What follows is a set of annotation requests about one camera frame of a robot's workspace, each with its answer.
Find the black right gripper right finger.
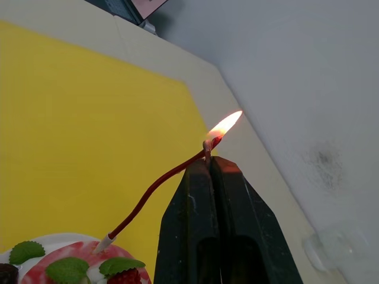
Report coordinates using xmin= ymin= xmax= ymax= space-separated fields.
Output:
xmin=211 ymin=156 xmax=303 ymax=284

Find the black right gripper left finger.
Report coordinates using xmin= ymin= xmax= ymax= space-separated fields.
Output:
xmin=154 ymin=160 xmax=221 ymax=284

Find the wooden match stick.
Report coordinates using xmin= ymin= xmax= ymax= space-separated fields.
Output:
xmin=203 ymin=135 xmax=223 ymax=163

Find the white cake with fruit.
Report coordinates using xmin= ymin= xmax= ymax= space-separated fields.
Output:
xmin=0 ymin=233 xmax=153 ymax=284

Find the bent red candle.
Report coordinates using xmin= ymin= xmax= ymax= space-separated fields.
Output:
xmin=95 ymin=136 xmax=223 ymax=254

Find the clear plastic table corner guard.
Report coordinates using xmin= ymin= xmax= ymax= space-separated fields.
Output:
xmin=301 ymin=227 xmax=371 ymax=272

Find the yellow table mat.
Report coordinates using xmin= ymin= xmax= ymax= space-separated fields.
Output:
xmin=0 ymin=20 xmax=211 ymax=282

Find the grey box with pink label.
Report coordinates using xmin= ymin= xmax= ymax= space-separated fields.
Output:
xmin=85 ymin=0 xmax=170 ymax=37

